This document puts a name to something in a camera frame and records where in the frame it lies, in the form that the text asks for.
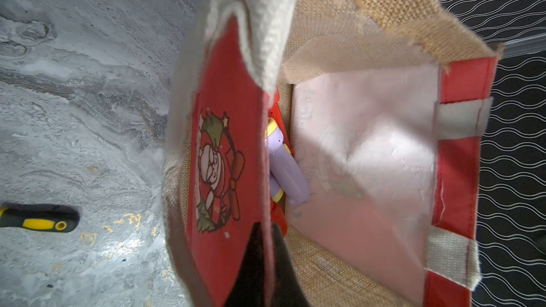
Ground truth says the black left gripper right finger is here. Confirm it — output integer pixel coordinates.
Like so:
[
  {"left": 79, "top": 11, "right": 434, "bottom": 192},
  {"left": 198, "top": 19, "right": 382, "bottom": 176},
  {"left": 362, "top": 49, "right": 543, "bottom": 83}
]
[{"left": 272, "top": 223, "right": 309, "bottom": 307}]

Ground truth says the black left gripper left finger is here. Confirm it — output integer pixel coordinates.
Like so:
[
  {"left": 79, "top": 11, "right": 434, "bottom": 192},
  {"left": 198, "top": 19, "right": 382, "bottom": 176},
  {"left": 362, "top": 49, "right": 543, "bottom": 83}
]
[{"left": 224, "top": 223, "right": 265, "bottom": 307}]

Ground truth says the red flashlight long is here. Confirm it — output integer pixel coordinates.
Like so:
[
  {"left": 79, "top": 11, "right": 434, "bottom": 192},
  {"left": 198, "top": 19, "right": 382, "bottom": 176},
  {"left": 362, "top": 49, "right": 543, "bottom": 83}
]
[{"left": 270, "top": 200, "right": 288, "bottom": 237}]

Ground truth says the purple flashlight yellow rim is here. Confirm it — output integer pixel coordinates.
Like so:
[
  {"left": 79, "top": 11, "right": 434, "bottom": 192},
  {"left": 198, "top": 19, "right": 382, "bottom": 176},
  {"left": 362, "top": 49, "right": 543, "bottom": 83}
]
[{"left": 265, "top": 117, "right": 311, "bottom": 206}]

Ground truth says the yellow black screwdriver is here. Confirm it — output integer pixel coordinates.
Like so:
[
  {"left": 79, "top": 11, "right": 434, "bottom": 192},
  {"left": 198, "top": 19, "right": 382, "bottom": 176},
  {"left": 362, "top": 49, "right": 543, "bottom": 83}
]
[{"left": 1, "top": 204, "right": 80, "bottom": 233}]

